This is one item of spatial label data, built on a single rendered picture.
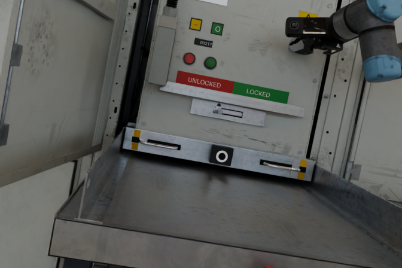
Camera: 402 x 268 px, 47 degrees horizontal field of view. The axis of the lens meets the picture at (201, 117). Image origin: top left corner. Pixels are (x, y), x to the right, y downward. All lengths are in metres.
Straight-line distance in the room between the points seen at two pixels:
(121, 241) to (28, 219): 0.75
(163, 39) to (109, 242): 0.62
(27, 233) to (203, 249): 0.81
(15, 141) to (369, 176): 1.01
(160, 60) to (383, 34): 0.52
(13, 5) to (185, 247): 0.44
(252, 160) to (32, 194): 0.62
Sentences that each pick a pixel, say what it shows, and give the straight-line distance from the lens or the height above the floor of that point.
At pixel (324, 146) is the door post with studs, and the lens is 1.42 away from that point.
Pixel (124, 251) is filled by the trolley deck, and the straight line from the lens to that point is 0.68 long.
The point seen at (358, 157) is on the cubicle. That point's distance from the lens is 1.44.
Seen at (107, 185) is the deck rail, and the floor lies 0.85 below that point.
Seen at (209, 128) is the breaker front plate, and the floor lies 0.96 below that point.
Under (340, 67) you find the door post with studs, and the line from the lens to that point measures 1.43.
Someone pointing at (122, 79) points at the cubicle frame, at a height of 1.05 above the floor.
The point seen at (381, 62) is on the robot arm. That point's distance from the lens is 1.04.
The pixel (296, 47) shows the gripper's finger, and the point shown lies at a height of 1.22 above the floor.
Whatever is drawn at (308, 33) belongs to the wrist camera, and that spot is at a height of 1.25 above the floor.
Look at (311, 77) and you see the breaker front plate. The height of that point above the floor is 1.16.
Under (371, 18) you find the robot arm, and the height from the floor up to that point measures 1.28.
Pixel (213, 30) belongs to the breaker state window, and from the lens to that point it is 1.28.
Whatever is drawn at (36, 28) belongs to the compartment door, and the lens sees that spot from 0.89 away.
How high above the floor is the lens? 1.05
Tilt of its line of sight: 3 degrees down
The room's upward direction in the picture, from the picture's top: 11 degrees clockwise
